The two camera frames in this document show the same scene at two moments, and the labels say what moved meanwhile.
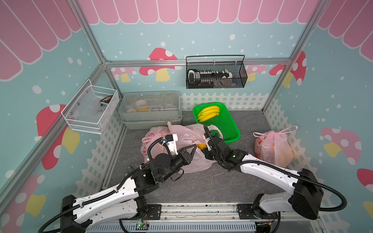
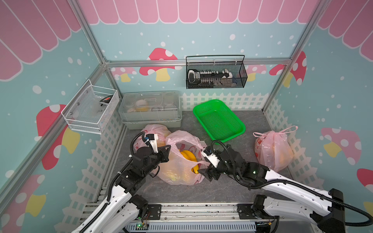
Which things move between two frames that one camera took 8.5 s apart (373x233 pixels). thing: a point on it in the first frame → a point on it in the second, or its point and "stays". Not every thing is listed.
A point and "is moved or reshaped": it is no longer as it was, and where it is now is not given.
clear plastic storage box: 143,109 stays
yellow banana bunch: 201,146 is moved or reshaped
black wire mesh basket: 215,72 stays
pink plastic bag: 274,147 stays
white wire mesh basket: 91,109 stays
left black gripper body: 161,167 → 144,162
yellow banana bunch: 208,113 → 195,169
